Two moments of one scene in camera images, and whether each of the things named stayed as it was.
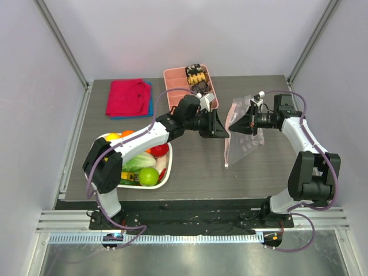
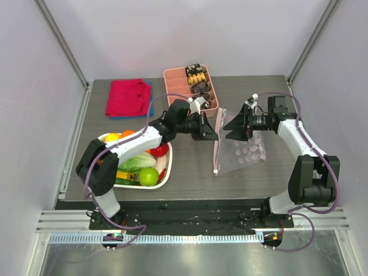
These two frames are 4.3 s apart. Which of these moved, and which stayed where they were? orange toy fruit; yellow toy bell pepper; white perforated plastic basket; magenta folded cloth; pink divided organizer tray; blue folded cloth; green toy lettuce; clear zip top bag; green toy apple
Moved: clear zip top bag
Stayed: green toy apple; yellow toy bell pepper; magenta folded cloth; white perforated plastic basket; pink divided organizer tray; green toy lettuce; orange toy fruit; blue folded cloth
